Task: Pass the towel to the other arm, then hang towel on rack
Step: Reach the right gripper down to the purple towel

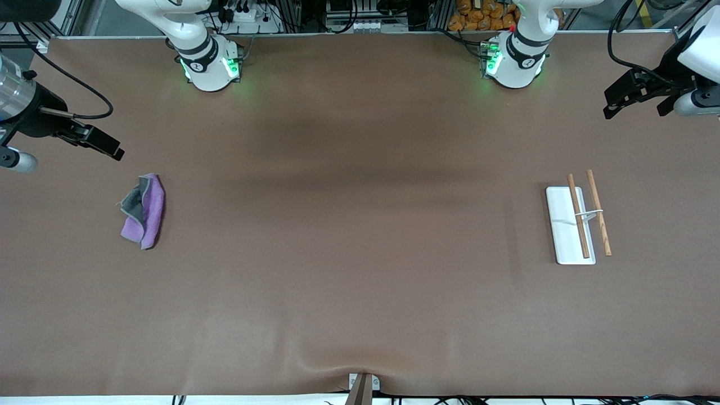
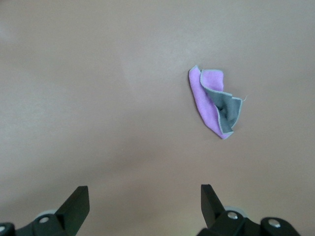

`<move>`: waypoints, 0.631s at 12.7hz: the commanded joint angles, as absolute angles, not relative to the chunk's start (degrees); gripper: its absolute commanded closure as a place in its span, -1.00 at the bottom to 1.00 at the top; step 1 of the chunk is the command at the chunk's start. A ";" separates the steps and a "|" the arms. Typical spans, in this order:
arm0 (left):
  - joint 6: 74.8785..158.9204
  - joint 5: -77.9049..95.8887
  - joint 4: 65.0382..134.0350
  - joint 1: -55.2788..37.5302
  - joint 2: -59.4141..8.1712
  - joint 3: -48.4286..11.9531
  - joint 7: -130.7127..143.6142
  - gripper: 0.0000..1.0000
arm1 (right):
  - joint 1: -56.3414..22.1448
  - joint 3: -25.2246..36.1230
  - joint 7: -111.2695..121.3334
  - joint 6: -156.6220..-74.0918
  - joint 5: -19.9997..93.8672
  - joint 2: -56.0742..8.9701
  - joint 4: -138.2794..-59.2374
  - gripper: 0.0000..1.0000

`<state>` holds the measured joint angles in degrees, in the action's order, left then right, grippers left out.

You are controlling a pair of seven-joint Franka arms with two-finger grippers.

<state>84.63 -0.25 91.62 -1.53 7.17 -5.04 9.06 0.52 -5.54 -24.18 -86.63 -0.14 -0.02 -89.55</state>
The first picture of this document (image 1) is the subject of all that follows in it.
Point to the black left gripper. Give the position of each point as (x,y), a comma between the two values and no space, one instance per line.
(670,68)

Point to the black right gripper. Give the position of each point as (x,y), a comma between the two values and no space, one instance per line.
(38,115)

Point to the purple and grey towel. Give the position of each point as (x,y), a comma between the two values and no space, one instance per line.
(149,214)

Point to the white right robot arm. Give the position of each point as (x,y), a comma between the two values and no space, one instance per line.
(208,56)

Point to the white rectangular tray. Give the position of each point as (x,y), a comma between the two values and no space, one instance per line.
(562,225)

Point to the pile of orange items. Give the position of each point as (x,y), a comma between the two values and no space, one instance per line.
(478,17)

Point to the white power strip with plugs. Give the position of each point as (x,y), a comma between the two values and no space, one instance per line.
(264,25)

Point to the white terminal block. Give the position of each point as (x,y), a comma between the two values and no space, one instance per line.
(368,25)

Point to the brown table cover mat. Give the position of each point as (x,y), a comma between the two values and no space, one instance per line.
(360,281)

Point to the brown wooden strip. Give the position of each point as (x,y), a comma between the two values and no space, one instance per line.
(361,394)

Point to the aluminium frame post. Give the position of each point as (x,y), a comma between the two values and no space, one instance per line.
(295,14)
(439,14)
(70,17)

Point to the small metal bracket plate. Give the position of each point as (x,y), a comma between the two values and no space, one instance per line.
(376,383)

